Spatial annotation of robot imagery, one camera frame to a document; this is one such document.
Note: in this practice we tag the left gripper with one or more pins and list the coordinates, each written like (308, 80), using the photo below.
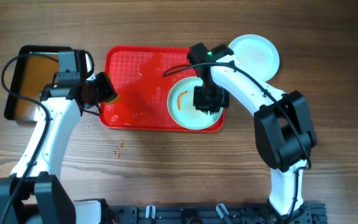
(107, 91)

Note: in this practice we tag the white plate top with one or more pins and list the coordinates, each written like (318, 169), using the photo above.
(257, 54)

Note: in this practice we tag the red plastic tray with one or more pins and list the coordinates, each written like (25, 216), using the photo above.
(136, 72)

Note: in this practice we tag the orange green sponge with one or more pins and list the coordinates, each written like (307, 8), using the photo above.
(113, 100)

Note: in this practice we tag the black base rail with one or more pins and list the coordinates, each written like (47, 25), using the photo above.
(197, 214)

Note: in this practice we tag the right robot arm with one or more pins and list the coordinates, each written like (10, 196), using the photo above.
(284, 132)

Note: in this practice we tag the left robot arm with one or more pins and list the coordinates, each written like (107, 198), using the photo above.
(33, 192)

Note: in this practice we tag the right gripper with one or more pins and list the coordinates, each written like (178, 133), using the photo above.
(201, 104)

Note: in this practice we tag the white plate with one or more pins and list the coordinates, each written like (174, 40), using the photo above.
(181, 109)
(257, 54)

